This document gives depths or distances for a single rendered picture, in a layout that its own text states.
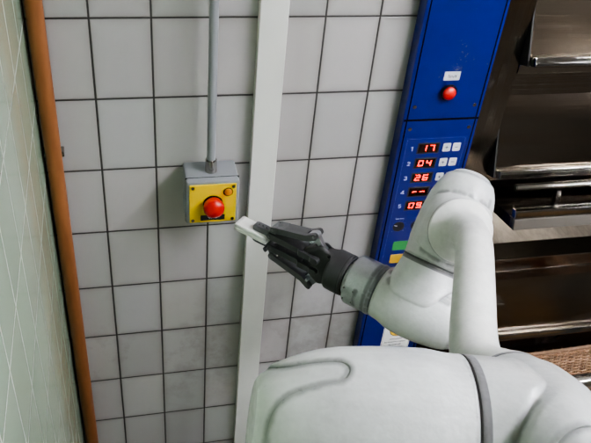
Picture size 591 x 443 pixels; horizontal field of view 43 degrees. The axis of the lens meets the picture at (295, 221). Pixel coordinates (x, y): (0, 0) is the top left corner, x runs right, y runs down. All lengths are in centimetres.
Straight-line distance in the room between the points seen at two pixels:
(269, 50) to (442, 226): 44
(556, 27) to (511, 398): 99
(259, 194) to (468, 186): 47
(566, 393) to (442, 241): 53
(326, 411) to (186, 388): 130
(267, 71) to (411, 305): 48
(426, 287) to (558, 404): 57
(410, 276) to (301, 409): 61
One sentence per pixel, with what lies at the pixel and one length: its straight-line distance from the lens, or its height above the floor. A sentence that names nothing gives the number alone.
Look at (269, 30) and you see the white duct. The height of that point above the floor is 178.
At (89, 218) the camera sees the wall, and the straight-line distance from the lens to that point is 152.
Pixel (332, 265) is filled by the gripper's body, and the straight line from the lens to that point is 127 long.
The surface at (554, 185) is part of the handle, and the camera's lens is 164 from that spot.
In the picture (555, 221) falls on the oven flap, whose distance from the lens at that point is 164.
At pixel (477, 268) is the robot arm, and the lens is 103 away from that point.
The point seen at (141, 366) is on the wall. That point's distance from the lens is 184.
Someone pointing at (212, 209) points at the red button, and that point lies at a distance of 140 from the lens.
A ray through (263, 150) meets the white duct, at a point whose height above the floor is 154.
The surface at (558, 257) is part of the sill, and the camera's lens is 195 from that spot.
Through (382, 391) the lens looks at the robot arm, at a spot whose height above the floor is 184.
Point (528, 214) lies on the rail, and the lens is 159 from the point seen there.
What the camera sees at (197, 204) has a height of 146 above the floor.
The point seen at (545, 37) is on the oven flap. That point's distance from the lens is 154.
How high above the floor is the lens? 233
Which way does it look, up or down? 38 degrees down
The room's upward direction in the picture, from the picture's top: 6 degrees clockwise
